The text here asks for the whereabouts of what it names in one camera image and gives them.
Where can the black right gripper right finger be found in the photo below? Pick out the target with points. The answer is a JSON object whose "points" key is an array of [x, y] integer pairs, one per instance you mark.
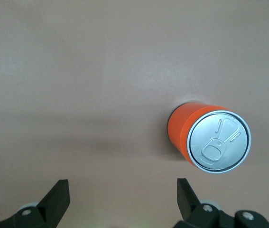
{"points": [[188, 209]]}

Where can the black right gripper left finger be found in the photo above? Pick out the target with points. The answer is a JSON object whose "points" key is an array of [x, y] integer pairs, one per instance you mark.
{"points": [[51, 209]]}

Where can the orange can with silver lid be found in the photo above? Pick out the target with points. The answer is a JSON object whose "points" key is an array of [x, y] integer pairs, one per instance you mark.
{"points": [[179, 128]]}

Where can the brown table mat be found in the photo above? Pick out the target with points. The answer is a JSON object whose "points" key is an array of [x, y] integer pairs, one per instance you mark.
{"points": [[77, 83]]}

